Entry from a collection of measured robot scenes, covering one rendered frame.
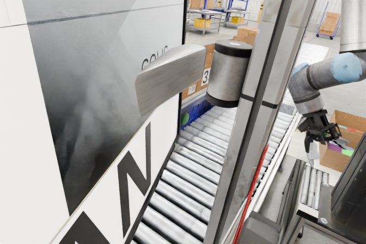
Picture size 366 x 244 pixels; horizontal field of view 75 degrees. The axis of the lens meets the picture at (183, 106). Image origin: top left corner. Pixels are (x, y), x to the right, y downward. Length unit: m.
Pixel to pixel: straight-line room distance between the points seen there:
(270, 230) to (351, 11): 0.74
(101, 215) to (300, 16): 0.22
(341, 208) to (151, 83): 0.97
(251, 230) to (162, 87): 0.35
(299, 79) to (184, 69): 0.68
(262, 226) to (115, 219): 0.35
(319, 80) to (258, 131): 0.61
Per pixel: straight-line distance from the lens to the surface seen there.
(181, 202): 0.97
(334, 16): 14.68
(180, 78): 0.25
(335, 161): 1.41
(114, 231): 0.21
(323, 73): 0.86
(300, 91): 0.91
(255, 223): 0.51
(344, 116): 1.95
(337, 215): 1.11
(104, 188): 0.17
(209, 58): 1.85
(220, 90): 0.27
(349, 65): 0.86
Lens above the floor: 1.46
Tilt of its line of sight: 26 degrees down
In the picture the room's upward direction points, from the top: 8 degrees clockwise
